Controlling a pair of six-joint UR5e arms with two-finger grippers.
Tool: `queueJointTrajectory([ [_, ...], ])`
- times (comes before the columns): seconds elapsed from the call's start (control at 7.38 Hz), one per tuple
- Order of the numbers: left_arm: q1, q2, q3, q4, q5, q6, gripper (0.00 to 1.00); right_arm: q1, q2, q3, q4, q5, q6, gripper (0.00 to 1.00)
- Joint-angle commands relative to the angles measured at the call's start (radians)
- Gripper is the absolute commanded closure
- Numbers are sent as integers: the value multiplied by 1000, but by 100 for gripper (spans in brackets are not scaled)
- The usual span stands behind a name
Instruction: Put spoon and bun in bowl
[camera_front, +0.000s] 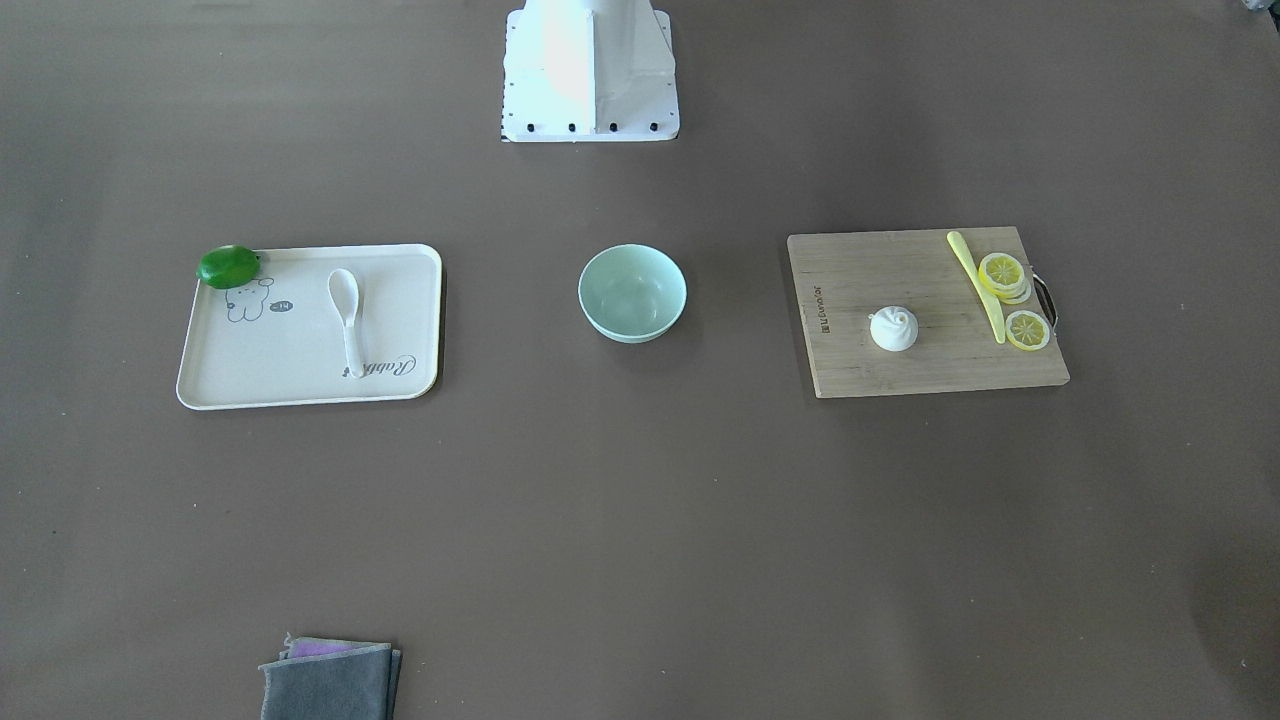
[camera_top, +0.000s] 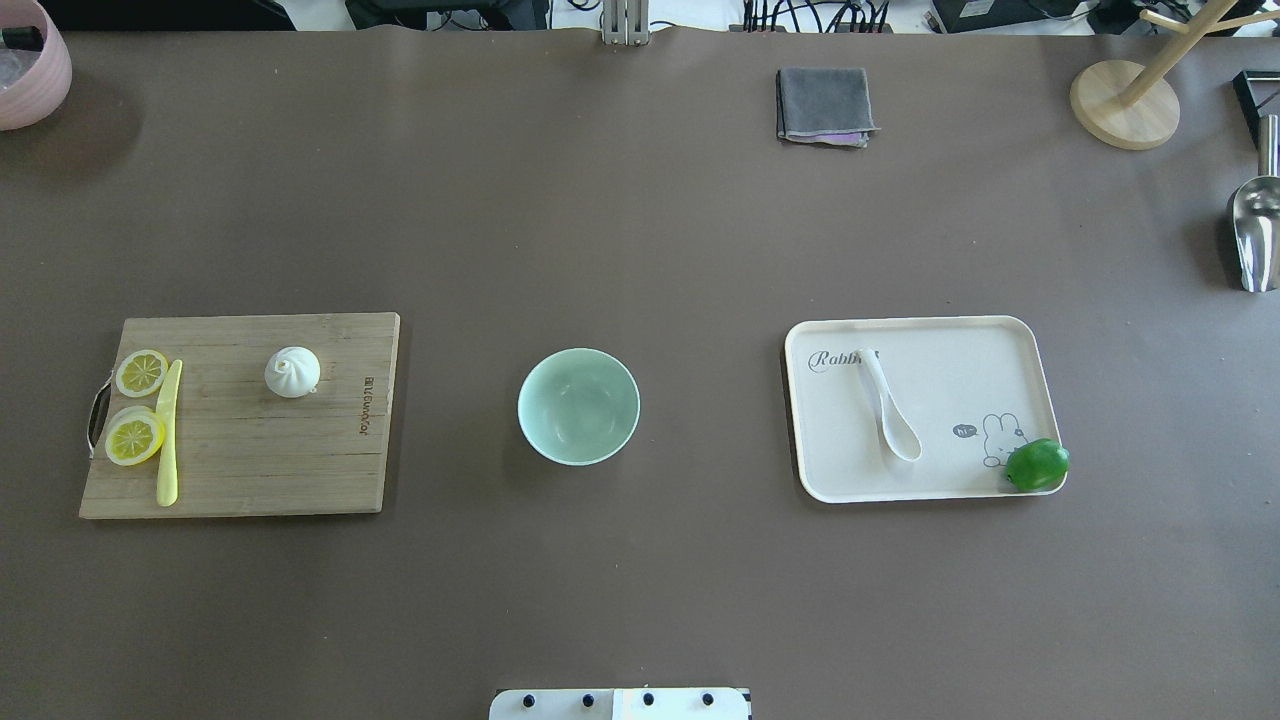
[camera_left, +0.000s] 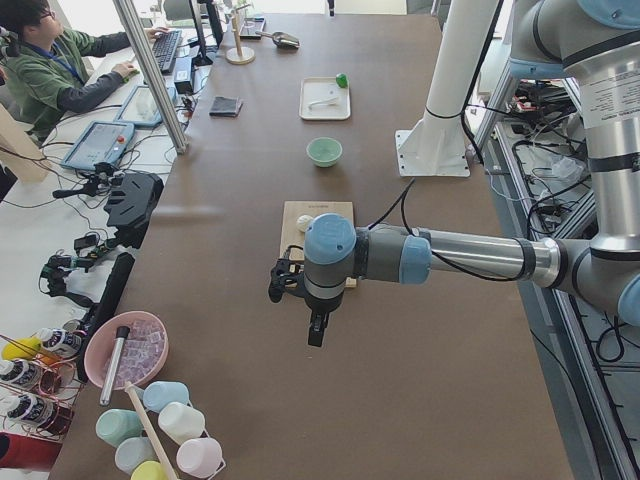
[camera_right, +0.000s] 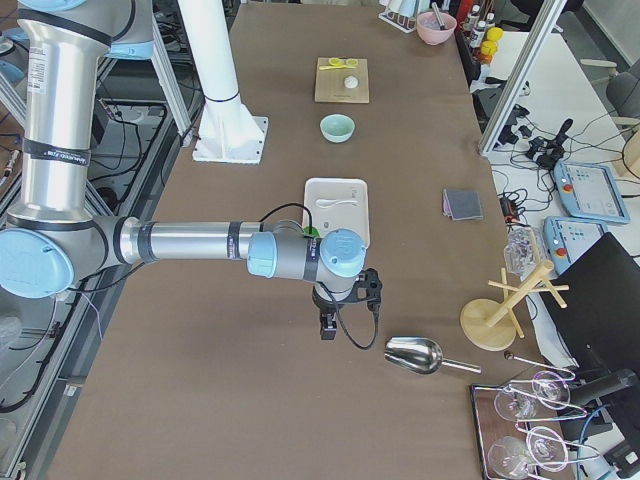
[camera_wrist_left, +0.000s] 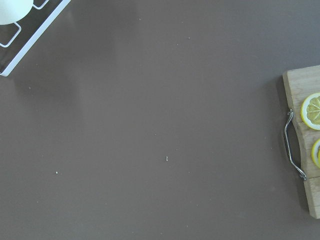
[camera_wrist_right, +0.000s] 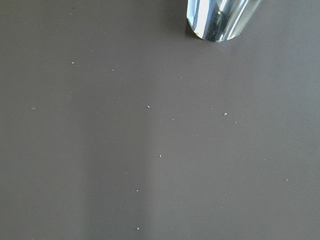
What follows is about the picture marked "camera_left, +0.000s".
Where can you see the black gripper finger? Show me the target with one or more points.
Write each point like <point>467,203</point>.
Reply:
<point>318,323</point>

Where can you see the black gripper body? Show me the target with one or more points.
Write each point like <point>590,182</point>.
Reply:
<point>320,305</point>

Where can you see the white steamed bun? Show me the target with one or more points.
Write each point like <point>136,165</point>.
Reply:
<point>303,222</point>

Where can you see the white ceramic spoon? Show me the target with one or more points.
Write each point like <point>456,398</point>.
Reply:
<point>325,102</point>

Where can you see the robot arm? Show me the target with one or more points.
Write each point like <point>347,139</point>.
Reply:
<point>597,44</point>

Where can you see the green ceramic bowl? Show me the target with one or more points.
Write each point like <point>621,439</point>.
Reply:
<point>324,152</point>

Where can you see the pink bowl with ice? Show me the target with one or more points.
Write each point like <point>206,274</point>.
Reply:
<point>144,353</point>

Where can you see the wooden cutting board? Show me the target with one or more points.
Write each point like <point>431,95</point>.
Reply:
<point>291,234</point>

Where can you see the white plastic cup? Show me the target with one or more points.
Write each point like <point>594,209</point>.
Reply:
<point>181,422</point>

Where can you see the pink plastic cup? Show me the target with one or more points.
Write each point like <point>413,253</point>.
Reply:
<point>200,457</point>

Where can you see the metal cylinder tool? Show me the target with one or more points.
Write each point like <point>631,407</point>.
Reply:
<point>122,334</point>

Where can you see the black long bar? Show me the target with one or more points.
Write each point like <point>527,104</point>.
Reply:
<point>105,309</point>

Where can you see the cream plastic tray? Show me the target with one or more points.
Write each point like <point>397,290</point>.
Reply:
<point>322,99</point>

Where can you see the wooden cup rack pole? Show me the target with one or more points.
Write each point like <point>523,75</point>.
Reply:
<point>163,458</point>

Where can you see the grey folded cloth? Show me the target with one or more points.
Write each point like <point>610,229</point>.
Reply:
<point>226,106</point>

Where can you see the green lime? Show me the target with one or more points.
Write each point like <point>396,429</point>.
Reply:
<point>342,80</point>

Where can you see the yellow plastic cup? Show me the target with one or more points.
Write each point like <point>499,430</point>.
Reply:
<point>149,470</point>

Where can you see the grey blue plastic cup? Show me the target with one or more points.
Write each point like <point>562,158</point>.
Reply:
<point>132,452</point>

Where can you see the green plastic cup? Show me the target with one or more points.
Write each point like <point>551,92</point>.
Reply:
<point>114,426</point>

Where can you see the wooden cup stand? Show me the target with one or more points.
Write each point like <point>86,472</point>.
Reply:
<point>239,54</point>

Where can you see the blue teach pendant far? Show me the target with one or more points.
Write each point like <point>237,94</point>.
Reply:
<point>140,109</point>

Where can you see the blue teach pendant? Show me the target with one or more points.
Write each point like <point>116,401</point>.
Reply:
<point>100,142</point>
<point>140,109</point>

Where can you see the metal scoop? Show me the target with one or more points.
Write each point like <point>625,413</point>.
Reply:
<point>281,40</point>

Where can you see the blue teach pendant near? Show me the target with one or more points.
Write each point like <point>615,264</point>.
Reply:
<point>100,142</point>

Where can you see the black keyboard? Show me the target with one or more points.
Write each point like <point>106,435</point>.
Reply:
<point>164,50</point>

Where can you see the person in green jacket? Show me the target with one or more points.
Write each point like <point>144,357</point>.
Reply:
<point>48,79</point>

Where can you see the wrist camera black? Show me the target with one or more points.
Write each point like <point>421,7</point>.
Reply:
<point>287,276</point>

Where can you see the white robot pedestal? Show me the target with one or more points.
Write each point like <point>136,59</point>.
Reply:
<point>436,146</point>

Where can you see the aluminium frame post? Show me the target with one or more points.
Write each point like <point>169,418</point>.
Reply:
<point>151,72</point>

